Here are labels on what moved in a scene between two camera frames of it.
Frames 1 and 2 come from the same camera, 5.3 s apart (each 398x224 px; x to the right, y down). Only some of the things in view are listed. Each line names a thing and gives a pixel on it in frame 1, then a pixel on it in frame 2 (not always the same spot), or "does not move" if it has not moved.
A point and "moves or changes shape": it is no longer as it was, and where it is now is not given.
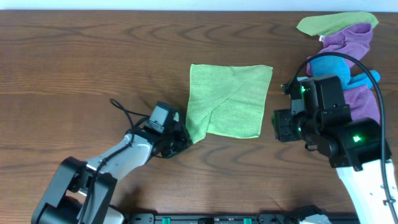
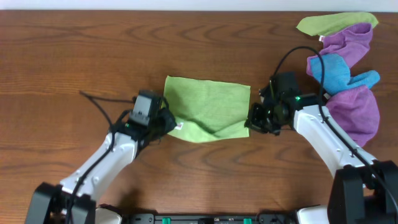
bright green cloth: [227, 101] moves or changes shape
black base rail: [242, 218] does not move
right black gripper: [281, 125] to [259, 112]
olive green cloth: [323, 24] does not move
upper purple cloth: [354, 40] does not move
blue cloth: [331, 65] does not move
